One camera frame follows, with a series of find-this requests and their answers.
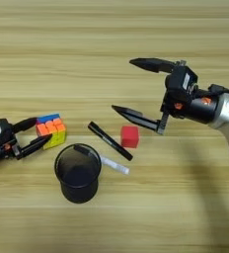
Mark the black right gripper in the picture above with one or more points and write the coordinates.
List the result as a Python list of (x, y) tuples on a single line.
[(198, 105)]

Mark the multicolour puzzle cube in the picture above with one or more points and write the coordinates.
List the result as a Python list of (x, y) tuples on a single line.
[(54, 131)]

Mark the red foam cube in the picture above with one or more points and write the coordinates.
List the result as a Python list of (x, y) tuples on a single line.
[(129, 136)]

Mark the black marker pen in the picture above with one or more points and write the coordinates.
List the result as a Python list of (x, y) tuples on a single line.
[(110, 141)]

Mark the black mesh pen cup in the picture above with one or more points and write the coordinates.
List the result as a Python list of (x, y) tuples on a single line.
[(78, 191)]

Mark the white marker with black cap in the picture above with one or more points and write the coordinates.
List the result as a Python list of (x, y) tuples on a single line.
[(116, 166)]

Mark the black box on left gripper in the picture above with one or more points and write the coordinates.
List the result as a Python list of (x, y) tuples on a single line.
[(3, 131)]

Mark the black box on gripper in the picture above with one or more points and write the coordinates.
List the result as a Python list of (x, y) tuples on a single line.
[(3, 131), (182, 82)]

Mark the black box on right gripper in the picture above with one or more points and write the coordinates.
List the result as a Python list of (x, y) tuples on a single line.
[(182, 82)]

